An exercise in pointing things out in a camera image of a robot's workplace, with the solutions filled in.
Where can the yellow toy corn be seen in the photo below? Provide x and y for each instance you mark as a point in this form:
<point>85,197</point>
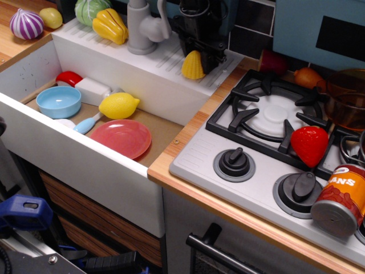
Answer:
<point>192,66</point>

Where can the grey metal mounting plate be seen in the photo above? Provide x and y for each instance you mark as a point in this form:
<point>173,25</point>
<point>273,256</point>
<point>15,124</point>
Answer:
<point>22,252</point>

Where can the yellow toy lemon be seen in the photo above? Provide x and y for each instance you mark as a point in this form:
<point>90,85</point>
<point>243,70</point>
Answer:
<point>120,105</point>

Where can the yellow-green toy potato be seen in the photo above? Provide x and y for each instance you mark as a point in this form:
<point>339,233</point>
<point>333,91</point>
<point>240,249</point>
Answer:
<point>51,17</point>

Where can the black oven door handle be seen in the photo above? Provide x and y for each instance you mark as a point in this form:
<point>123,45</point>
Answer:
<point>205,257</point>

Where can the green toy cabbage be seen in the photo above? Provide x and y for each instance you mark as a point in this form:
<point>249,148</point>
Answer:
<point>86,10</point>

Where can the light blue plastic bowl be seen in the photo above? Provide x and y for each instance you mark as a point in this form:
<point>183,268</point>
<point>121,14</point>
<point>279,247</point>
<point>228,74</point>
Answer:
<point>59,102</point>

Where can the grey toy stove top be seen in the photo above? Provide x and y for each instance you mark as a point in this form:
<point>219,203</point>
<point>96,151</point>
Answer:
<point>194,164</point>

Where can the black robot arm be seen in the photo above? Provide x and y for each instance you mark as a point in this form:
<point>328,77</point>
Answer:
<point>202,7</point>

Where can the black right stove knob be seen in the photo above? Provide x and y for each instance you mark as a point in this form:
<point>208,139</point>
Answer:
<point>296,193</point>

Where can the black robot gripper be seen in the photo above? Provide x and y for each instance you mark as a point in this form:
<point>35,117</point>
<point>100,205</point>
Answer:
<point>201,33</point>

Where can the blue and white toy brush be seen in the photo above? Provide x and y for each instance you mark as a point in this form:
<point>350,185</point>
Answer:
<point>86,125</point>

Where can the white toy salt shaker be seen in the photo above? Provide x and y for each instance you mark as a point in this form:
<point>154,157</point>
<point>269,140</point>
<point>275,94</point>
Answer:
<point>94,92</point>

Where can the grey toy faucet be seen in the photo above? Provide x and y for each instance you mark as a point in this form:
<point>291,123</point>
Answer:
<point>146,31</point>

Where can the blue clamp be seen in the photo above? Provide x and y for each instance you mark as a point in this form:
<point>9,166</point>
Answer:
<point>25,213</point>

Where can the black left stove knob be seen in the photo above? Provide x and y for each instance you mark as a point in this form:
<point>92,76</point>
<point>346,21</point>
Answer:
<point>234,165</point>

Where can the orange toy beans can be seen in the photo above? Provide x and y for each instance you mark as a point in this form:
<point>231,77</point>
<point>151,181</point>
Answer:
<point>339,208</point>

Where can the orange transparent toy pot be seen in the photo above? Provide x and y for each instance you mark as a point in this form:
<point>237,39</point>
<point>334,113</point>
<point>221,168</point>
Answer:
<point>344,98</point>

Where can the orange toy carrot piece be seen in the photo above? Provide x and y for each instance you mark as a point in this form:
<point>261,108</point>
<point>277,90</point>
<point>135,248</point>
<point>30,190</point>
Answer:
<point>307,77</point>

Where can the yellow toy bell pepper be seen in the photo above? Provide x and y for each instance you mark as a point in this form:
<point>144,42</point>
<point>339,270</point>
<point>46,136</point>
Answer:
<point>109,25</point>

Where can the black stove grate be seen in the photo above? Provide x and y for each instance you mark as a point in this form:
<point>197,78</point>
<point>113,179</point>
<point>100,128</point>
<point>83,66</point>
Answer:
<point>262,111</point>

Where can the dark red toy vegetable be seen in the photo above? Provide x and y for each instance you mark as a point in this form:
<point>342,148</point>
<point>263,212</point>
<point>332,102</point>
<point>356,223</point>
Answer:
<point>270,61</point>

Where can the pink plastic plate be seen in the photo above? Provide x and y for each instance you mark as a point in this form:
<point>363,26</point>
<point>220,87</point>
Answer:
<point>127,137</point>

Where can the red and white toy mushroom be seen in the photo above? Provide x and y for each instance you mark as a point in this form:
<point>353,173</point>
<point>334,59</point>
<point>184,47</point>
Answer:
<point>68,78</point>

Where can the red toy strawberry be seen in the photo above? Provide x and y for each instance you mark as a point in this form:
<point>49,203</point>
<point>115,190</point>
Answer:
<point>310,144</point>

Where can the purple striped toy onion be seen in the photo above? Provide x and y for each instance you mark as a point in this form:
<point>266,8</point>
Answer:
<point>26,25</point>

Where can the black stove knob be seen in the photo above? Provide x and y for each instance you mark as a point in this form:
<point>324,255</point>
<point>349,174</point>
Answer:
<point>296,193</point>
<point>234,165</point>

